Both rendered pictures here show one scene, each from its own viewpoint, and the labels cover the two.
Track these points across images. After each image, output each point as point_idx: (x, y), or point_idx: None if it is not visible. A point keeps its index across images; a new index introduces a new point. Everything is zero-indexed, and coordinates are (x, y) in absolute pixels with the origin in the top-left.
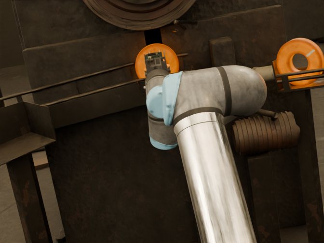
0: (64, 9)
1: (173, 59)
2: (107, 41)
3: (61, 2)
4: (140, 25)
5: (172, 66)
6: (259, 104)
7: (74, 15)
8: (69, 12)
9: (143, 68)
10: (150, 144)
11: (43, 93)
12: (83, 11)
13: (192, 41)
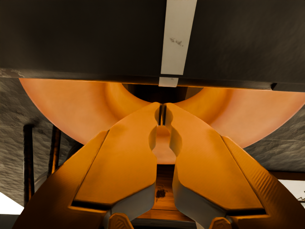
0: (302, 155)
1: (60, 113)
2: (286, 132)
3: (297, 161)
4: (181, 226)
5: (59, 81)
6: None
7: (296, 147)
8: (300, 151)
9: (248, 107)
10: None
11: None
12: (275, 148)
13: (22, 87)
